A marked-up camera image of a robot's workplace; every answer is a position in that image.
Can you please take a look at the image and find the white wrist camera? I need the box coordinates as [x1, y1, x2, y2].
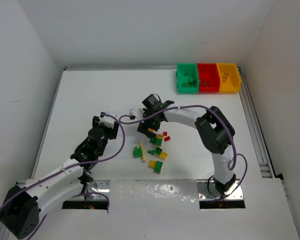
[128, 108, 137, 120]
[99, 111, 117, 129]

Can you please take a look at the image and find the green storage bin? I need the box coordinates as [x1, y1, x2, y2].
[176, 63, 200, 94]

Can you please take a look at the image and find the yellow storage bin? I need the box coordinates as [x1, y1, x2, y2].
[216, 63, 242, 94]

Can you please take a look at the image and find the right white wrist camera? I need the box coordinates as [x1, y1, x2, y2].
[128, 108, 137, 120]

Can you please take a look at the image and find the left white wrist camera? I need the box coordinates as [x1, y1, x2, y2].
[99, 111, 117, 129]

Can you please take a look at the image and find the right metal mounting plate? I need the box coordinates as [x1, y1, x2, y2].
[196, 179, 244, 201]

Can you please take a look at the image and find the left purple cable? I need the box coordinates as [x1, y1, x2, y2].
[0, 113, 127, 238]

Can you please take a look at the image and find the red rounded lego brick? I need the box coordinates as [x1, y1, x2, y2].
[200, 80, 211, 88]

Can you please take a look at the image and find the green arch lego piece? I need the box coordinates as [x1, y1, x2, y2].
[133, 146, 142, 158]

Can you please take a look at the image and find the green lego plate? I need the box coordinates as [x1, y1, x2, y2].
[149, 137, 163, 146]

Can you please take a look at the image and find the red lego slope piece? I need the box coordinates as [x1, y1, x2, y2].
[164, 136, 171, 142]

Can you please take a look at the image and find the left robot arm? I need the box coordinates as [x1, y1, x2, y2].
[0, 112, 120, 240]

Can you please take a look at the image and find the yellow green lego block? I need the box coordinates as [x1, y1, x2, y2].
[148, 160, 163, 174]

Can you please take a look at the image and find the red storage bin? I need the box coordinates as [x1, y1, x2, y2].
[197, 63, 220, 93]

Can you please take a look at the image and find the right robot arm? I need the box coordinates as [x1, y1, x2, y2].
[137, 94, 237, 196]

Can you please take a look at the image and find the metal mounting plate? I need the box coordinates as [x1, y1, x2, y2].
[196, 179, 244, 201]
[68, 180, 110, 201]

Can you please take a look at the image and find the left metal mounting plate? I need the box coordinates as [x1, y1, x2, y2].
[68, 180, 110, 201]

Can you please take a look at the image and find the long tan lego plate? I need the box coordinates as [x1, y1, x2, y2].
[139, 142, 147, 163]

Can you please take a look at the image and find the green and yellow lego stack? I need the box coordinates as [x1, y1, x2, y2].
[154, 147, 168, 160]

